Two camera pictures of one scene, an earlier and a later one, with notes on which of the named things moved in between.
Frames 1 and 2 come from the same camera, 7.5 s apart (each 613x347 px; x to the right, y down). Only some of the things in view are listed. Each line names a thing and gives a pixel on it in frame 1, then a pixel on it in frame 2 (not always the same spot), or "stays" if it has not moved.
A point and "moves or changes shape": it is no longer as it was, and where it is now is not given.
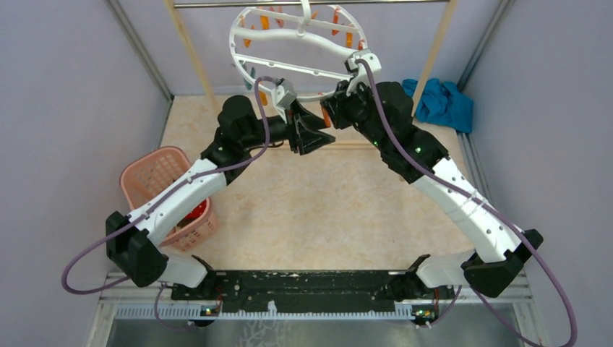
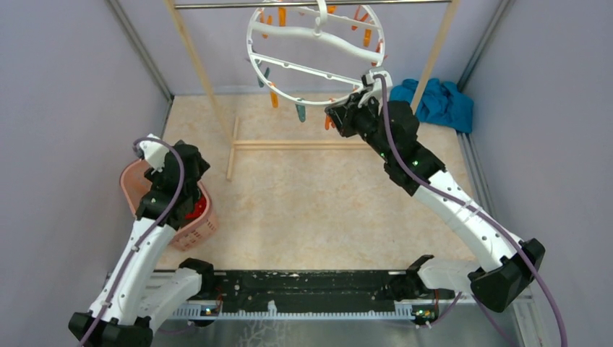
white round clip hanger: x=303 y=48 moves or changes shape
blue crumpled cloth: x=442 y=103 stays
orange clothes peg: x=327 y=119 stays
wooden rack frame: x=187 y=41 stays
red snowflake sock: x=196 y=212 stays
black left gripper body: x=292 y=113 → x=156 y=178
